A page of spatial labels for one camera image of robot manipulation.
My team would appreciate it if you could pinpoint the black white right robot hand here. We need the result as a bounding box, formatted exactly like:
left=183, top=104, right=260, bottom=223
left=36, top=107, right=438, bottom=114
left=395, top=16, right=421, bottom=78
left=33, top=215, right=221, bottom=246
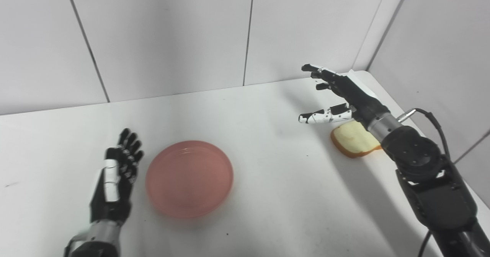
left=299, top=64, right=391, bottom=129

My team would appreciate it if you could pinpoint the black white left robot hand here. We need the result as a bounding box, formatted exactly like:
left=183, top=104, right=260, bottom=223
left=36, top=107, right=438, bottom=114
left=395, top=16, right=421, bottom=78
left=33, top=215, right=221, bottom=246
left=90, top=128, right=144, bottom=224

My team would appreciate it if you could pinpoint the slice of bread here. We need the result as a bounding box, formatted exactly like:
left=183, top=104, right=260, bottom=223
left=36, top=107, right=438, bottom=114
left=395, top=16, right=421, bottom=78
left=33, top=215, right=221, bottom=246
left=331, top=120, right=382, bottom=159

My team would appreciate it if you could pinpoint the pink round plate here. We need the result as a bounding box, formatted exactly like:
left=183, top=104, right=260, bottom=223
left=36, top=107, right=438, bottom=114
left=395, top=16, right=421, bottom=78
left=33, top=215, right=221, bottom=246
left=145, top=140, right=234, bottom=218

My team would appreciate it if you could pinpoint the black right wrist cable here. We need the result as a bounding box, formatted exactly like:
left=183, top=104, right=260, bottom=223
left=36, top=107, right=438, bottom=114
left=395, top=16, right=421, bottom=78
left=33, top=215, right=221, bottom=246
left=398, top=108, right=453, bottom=257

